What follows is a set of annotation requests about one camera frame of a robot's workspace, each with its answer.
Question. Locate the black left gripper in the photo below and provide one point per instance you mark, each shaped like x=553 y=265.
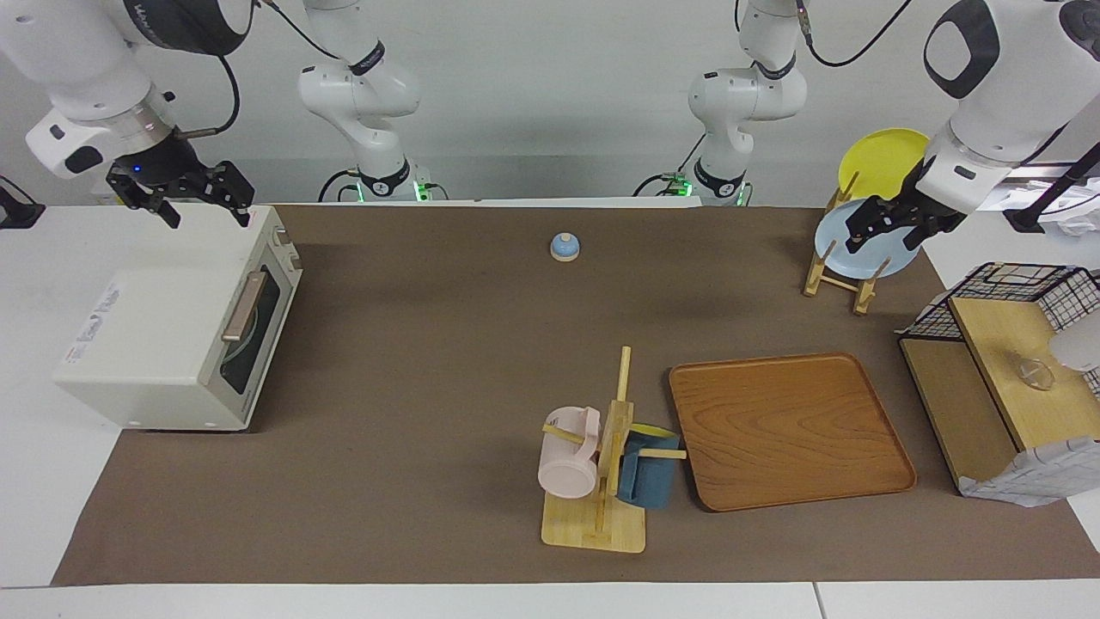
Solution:
x=928 y=215

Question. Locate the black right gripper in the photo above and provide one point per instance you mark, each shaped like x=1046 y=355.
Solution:
x=159 y=168

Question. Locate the pale green plate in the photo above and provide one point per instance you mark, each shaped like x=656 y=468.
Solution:
x=243 y=334

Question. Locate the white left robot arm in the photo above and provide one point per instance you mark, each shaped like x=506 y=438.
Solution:
x=1005 y=77

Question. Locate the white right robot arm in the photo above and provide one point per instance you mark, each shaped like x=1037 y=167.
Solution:
x=77 y=52

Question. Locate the white toaster oven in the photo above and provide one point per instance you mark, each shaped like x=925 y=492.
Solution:
x=155 y=335

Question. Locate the light blue plate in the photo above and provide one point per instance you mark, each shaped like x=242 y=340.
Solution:
x=838 y=249

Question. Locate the yellow plate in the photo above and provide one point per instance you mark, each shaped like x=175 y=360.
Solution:
x=881 y=163

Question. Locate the wooden plate rack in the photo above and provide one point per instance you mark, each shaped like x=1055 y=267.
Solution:
x=862 y=292

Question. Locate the black slanted stand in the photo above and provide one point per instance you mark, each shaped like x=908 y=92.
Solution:
x=1044 y=202

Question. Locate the light wooden shelf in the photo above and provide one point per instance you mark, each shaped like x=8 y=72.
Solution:
x=1014 y=344

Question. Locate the white crumpled paper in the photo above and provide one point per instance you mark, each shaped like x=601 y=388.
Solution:
x=1074 y=219

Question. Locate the small clear glass bowl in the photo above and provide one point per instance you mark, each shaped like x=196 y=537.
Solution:
x=1036 y=375

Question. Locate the white frosted cup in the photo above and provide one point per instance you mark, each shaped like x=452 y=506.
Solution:
x=1078 y=348

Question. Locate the brown wooden tray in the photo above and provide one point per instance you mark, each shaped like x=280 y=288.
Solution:
x=791 y=430

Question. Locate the white grid pattern cloth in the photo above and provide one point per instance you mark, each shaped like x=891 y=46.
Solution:
x=1040 y=477

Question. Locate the small blue dome bell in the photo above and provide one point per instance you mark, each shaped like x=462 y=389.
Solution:
x=565 y=248

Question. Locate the brown table mat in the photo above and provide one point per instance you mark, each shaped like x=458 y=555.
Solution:
x=412 y=430

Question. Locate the blue mug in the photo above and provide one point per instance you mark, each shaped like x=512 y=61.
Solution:
x=649 y=481

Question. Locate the pink mug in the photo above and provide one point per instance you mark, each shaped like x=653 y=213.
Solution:
x=567 y=468

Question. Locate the wooden mug stand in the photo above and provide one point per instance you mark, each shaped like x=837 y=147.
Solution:
x=593 y=524

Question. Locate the black clamp mount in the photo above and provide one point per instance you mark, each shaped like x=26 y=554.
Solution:
x=17 y=211

